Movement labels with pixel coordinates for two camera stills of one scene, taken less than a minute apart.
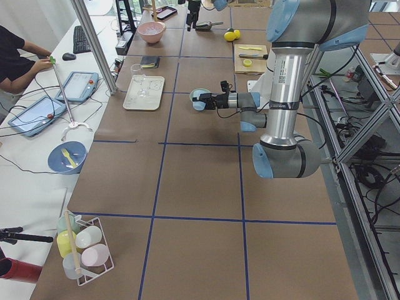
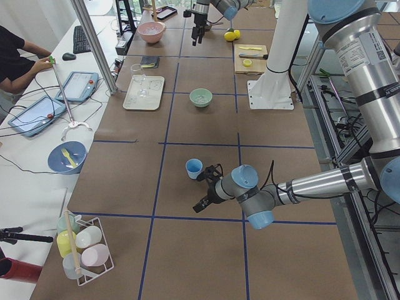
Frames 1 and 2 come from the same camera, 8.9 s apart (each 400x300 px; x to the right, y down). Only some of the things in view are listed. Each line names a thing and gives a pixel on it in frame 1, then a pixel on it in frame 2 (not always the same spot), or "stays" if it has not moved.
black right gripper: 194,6 to 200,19
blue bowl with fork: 67,157 stays
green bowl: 196,93 stays
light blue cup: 199,105 to 194,167
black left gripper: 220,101 to 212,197
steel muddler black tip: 259,55 stays
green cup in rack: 62,224 stays
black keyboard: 80,42 stays
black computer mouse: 67,56 stays
